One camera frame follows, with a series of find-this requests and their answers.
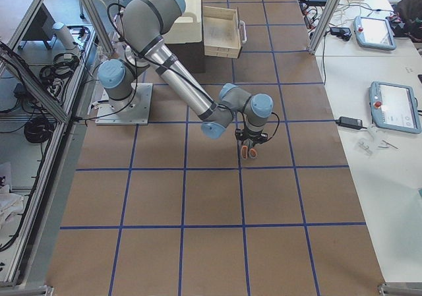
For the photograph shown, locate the orange grey scissors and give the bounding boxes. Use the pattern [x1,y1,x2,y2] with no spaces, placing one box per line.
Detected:
[240,142,258,160]

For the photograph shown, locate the far teach pendant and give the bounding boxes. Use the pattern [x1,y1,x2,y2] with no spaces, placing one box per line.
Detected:
[353,16,396,51]

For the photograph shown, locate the teach pendant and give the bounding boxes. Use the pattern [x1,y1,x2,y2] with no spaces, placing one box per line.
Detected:
[353,16,396,51]
[369,81,421,134]

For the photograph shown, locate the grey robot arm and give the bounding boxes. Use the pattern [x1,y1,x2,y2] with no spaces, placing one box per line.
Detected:
[98,0,274,149]

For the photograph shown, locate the black power adapter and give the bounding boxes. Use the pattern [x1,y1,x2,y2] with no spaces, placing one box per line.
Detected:
[335,116,364,131]

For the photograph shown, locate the white plastic tray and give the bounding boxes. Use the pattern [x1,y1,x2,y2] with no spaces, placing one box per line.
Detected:
[163,0,202,44]

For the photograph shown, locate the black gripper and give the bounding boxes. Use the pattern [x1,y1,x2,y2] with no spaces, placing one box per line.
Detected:
[235,129,266,148]

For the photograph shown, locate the aluminium frame post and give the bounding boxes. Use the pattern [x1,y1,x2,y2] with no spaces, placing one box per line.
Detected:
[308,0,340,55]

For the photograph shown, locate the dark brown drawer cabinet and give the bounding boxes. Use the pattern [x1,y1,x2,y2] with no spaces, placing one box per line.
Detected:
[166,42,206,73]

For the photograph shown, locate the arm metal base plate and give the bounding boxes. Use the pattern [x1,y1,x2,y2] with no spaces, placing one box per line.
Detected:
[95,82,153,125]

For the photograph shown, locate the near teach pendant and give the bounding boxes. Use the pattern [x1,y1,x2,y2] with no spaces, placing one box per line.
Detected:
[369,81,421,134]

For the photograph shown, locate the wooden drawer with white handle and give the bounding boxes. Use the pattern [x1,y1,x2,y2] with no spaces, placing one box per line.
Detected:
[202,6,247,59]

